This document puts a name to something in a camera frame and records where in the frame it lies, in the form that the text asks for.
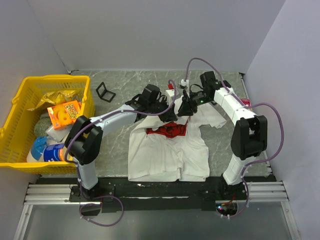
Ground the aluminium rail frame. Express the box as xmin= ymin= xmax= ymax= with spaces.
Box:
xmin=13 ymin=181 xmax=83 ymax=240

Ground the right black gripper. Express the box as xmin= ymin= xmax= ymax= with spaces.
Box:
xmin=177 ymin=89 xmax=212 ymax=118

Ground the white Coca-Cola t-shirt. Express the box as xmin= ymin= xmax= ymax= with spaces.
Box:
xmin=128 ymin=103 xmax=227 ymax=182

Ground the blue lid white container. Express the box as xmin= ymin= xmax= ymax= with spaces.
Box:
xmin=26 ymin=136 xmax=48 ymax=163

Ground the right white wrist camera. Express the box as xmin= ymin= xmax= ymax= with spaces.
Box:
xmin=178 ymin=79 xmax=190 ymax=89

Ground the pink orange sponge box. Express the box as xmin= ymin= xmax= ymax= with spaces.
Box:
xmin=241 ymin=98 xmax=251 ymax=106

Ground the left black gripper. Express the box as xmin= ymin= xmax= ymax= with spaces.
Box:
xmin=148 ymin=96 xmax=178 ymax=123

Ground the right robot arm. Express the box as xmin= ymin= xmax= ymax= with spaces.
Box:
xmin=177 ymin=71 xmax=268 ymax=200

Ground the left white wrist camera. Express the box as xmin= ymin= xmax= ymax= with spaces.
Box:
xmin=165 ymin=89 xmax=181 ymax=102

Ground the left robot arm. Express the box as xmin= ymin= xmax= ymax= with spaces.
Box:
xmin=64 ymin=84 xmax=178 ymax=201

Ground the gold snack bag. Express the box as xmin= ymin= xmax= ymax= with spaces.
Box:
xmin=27 ymin=90 xmax=81 ymax=112

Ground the blue white canister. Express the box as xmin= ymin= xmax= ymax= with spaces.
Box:
xmin=43 ymin=143 xmax=67 ymax=162

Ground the black folding mirror left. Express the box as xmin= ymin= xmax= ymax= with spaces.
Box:
xmin=95 ymin=82 xmax=116 ymax=103

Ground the green scrub sponge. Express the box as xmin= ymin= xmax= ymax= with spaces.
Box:
xmin=34 ymin=117 xmax=52 ymax=138

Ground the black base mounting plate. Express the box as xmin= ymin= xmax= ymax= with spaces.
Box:
xmin=68 ymin=173 xmax=277 ymax=213

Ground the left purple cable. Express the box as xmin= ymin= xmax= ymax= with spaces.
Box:
xmin=64 ymin=79 xmax=178 ymax=228

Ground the yellow plastic basket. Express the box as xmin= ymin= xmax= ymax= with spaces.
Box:
xmin=0 ymin=74 xmax=95 ymax=175

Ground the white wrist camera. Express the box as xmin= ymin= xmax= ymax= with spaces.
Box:
xmin=165 ymin=89 xmax=181 ymax=102
xmin=178 ymin=79 xmax=190 ymax=89

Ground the orange Scrub Daddy box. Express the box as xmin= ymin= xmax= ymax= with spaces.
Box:
xmin=47 ymin=100 xmax=81 ymax=130

